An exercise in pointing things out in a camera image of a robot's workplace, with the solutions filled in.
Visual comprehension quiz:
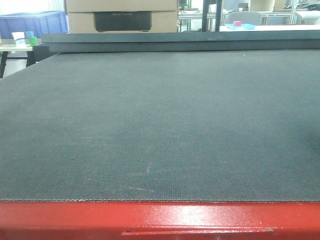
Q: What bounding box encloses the green toy cup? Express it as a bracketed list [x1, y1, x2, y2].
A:
[25, 31, 38, 46]

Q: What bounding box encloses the white paper cup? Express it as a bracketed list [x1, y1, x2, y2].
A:
[11, 31, 26, 48]

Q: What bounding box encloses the red metal cart edge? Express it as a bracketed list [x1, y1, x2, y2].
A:
[0, 201, 320, 240]

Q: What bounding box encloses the light blue tray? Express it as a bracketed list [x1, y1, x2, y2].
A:
[225, 23, 256, 31]

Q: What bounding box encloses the black vertical post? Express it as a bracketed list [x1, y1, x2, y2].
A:
[201, 0, 223, 33]

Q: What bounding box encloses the dark grey foam board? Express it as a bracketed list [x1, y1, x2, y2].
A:
[42, 29, 320, 53]

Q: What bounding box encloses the large brown cardboard box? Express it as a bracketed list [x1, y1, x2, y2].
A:
[65, 0, 179, 34]

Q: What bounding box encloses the blue plastic crate background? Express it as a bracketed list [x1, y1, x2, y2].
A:
[0, 10, 69, 39]

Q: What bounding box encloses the grey office chair back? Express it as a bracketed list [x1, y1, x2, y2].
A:
[225, 11, 262, 25]

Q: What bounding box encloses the pink cube block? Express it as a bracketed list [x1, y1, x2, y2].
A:
[232, 20, 242, 27]

